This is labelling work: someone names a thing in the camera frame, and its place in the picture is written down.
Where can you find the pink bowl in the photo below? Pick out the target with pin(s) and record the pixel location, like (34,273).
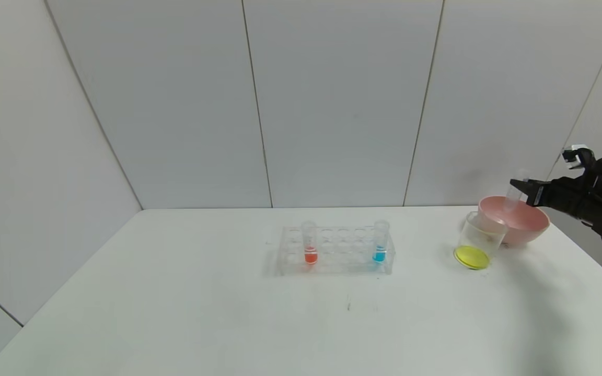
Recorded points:
(528,224)

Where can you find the orange pigment test tube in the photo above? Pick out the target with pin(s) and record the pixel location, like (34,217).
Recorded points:
(310,256)

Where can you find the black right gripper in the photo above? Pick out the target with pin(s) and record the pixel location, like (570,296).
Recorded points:
(537,195)

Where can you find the clear acrylic test tube rack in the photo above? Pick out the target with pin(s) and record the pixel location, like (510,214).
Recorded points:
(343,263)

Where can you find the blue pigment test tube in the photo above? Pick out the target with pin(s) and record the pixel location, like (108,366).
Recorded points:
(379,256)

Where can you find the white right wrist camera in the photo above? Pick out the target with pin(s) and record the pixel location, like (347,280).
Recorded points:
(574,156)

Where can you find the yellow pigment test tube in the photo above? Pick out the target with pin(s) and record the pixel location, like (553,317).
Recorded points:
(512,201)

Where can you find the clear glass beaker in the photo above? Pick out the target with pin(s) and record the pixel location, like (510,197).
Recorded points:
(472,257)

